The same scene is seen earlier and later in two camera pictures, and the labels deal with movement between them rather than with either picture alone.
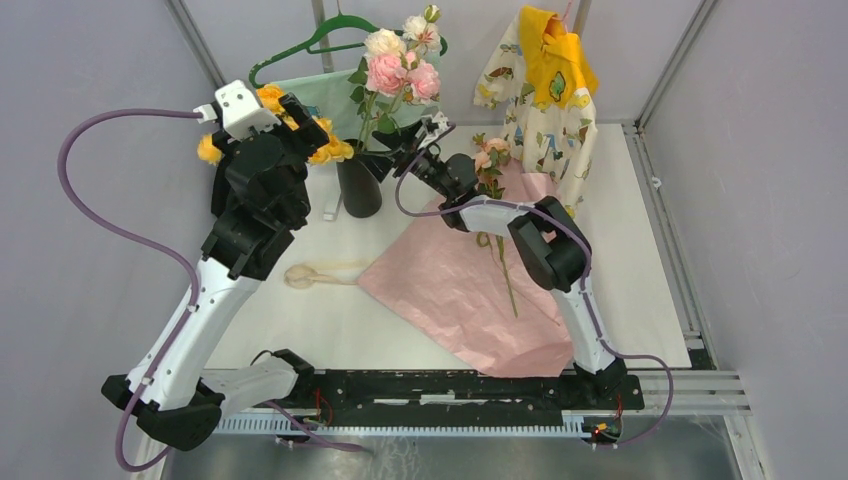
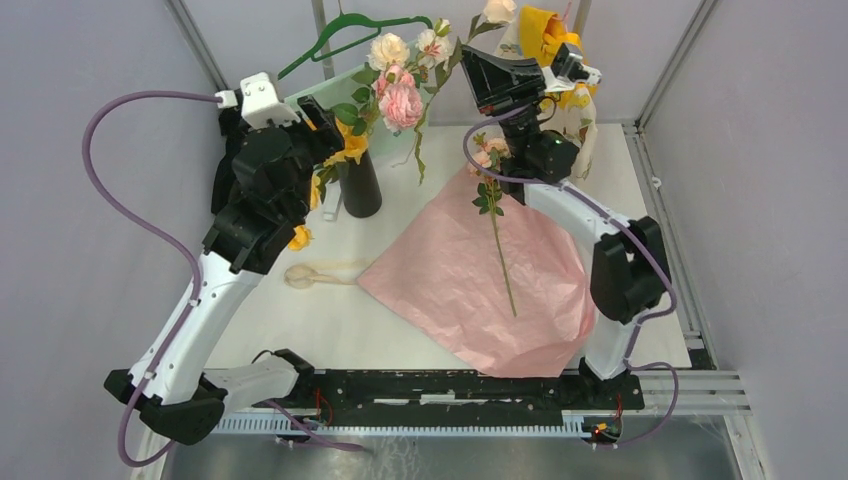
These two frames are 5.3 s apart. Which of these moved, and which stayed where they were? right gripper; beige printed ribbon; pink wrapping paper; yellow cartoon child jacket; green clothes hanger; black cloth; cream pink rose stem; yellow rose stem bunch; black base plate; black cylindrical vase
Moved: yellow rose stem bunch; green clothes hanger; right gripper; cream pink rose stem
Stayed: beige printed ribbon; black cloth; black base plate; pink wrapping paper; black cylindrical vase; yellow cartoon child jacket
